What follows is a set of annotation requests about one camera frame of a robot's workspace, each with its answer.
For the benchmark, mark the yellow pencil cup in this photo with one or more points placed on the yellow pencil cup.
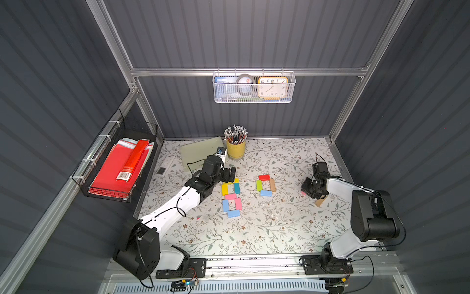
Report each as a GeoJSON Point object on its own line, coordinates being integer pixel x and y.
{"type": "Point", "coordinates": [236, 151]}

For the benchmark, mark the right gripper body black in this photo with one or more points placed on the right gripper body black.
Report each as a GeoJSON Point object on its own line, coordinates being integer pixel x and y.
{"type": "Point", "coordinates": [308, 187]}

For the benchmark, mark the lime green block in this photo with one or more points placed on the lime green block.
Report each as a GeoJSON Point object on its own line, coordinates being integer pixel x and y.
{"type": "Point", "coordinates": [259, 185]}

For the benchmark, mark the yellow alarm clock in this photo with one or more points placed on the yellow alarm clock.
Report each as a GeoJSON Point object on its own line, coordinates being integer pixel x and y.
{"type": "Point", "coordinates": [273, 88]}

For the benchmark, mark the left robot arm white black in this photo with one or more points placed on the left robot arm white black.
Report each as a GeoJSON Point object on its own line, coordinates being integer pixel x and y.
{"type": "Point", "coordinates": [139, 250]}

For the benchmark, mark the white wire wall basket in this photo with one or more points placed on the white wire wall basket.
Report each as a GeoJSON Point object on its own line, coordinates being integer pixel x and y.
{"type": "Point", "coordinates": [224, 84]}

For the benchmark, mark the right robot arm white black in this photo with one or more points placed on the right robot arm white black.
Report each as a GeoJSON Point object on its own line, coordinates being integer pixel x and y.
{"type": "Point", "coordinates": [373, 218]}

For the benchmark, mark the natural wood block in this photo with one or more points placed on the natural wood block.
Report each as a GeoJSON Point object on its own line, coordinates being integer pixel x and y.
{"type": "Point", "coordinates": [272, 185]}
{"type": "Point", "coordinates": [319, 202]}

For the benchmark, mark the grey tape roll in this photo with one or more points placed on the grey tape roll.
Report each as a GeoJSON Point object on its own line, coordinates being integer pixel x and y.
{"type": "Point", "coordinates": [244, 85]}

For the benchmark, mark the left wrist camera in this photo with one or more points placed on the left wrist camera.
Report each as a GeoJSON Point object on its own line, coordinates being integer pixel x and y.
{"type": "Point", "coordinates": [222, 153]}

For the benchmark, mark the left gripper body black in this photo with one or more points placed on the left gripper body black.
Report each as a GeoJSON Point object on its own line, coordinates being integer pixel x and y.
{"type": "Point", "coordinates": [226, 174]}

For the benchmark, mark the red long box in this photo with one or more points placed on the red long box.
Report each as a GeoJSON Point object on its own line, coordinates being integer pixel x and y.
{"type": "Point", "coordinates": [133, 160]}

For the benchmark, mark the teal block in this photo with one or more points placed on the teal block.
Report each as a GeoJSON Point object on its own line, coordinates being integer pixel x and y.
{"type": "Point", "coordinates": [237, 188]}

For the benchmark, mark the pale green book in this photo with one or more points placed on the pale green book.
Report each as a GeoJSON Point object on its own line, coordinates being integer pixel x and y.
{"type": "Point", "coordinates": [194, 154]}

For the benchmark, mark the bundle of pencils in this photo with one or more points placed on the bundle of pencils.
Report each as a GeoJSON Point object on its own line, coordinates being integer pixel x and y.
{"type": "Point", "coordinates": [235, 134]}

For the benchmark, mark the light blue block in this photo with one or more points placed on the light blue block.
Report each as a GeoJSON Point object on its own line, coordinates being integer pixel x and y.
{"type": "Point", "coordinates": [225, 205]}
{"type": "Point", "coordinates": [265, 193]}
{"type": "Point", "coordinates": [234, 213]}

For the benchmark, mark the white remote control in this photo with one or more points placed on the white remote control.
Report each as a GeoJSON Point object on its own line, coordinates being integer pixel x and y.
{"type": "Point", "coordinates": [165, 166]}

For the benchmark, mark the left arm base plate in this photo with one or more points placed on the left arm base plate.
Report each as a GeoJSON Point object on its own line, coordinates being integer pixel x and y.
{"type": "Point", "coordinates": [190, 268]}

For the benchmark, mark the aluminium rail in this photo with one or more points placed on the aluminium rail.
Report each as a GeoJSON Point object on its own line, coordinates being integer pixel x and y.
{"type": "Point", "coordinates": [291, 266]}

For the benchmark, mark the red folder stack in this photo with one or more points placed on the red folder stack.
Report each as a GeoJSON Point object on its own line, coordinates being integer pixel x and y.
{"type": "Point", "coordinates": [105, 183]}

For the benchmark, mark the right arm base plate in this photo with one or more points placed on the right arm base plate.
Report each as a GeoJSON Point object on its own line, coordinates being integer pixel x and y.
{"type": "Point", "coordinates": [323, 264]}

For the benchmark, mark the black wire side basket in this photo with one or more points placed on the black wire side basket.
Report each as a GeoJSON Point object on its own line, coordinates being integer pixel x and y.
{"type": "Point", "coordinates": [122, 127]}

